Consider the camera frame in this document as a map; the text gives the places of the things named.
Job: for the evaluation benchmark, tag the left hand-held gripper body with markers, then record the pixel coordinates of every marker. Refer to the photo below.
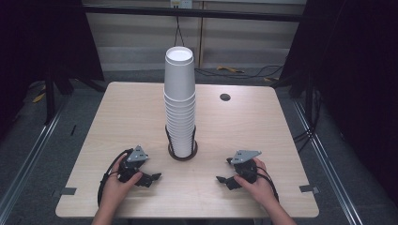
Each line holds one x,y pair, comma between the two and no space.
135,155

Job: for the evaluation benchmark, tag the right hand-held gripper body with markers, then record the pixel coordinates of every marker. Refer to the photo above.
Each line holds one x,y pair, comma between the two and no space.
245,168

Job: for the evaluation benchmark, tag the stack of white paper cups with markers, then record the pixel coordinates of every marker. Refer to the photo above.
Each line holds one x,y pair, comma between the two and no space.
180,109

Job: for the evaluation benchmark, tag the person's right hand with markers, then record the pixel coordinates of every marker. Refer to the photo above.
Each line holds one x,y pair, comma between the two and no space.
259,189

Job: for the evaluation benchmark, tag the person's left hand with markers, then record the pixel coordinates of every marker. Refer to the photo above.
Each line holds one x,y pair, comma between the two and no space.
114,192

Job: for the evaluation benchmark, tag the grey tape strip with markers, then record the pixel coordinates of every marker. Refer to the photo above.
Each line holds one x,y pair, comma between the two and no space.
309,189
68,191

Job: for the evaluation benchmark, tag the black table grommet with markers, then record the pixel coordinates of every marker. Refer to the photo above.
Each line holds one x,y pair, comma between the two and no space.
225,97

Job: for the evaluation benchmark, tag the yellow floor item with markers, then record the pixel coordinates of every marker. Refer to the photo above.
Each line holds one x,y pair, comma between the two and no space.
230,69

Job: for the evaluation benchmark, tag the black metal stand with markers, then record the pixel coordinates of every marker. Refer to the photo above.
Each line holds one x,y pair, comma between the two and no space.
50,100

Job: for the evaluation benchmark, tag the yellow tape piece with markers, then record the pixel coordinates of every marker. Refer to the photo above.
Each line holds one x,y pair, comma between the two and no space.
39,97

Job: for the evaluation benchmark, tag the black horizontal bar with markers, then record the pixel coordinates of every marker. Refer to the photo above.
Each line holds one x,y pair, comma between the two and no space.
140,12

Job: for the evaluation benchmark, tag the metal floor rail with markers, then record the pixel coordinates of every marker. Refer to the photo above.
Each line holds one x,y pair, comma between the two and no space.
28,156
328,165

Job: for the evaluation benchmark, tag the white wall power outlet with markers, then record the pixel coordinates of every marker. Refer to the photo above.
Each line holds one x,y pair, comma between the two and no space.
180,3

